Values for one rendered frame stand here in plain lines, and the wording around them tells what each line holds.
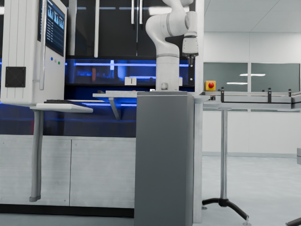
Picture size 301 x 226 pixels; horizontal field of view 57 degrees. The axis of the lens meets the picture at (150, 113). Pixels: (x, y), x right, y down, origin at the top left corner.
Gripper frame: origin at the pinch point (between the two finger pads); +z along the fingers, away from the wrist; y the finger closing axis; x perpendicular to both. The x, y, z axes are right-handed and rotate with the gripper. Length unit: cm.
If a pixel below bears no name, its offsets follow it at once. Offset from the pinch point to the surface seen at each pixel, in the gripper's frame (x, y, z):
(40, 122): -7, 99, 40
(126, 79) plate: -27, 44, 7
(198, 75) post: -27.3, -8.6, 4.3
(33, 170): -2, 101, 71
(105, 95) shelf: 13, 52, 23
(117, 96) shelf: 13, 45, 23
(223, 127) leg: -41, -30, 43
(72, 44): -28, 86, -19
